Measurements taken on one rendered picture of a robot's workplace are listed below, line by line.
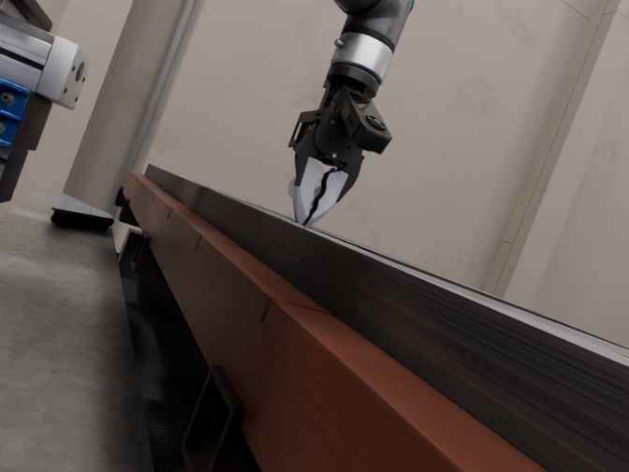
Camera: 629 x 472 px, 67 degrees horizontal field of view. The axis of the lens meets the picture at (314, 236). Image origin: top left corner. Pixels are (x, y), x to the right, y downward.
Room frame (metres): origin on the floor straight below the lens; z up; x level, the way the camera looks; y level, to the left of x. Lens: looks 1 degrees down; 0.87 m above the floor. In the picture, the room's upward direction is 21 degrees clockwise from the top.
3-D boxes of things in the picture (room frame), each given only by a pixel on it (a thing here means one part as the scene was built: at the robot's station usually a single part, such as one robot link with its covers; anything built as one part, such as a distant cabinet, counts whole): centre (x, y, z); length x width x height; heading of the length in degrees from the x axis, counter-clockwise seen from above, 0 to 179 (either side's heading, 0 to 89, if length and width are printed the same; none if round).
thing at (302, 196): (0.64, 0.04, 0.90); 0.06 x 0.03 x 0.09; 26
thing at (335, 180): (0.65, 0.01, 0.90); 0.06 x 0.03 x 0.09; 26
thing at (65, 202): (1.11, 0.52, 0.70); 0.39 x 0.12 x 0.04; 26
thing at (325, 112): (0.65, 0.03, 1.01); 0.09 x 0.08 x 0.12; 26
